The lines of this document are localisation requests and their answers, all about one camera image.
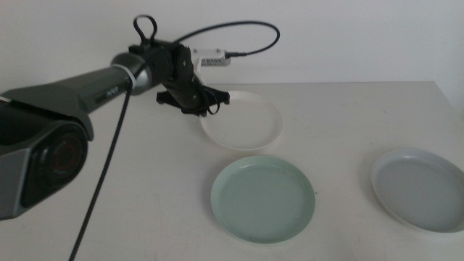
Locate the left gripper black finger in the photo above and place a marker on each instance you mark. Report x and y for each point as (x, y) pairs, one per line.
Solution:
(222, 98)
(165, 98)

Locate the white shallow bowl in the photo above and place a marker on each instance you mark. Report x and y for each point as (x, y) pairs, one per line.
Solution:
(246, 127)

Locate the pale green shallow bowl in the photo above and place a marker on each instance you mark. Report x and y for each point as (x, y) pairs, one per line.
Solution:
(262, 201)

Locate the light grey shallow bowl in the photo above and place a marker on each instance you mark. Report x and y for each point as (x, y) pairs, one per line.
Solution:
(420, 194)

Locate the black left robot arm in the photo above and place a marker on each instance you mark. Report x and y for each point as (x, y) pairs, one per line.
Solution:
(54, 108)

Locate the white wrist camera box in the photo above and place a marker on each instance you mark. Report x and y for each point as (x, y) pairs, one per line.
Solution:
(212, 58)

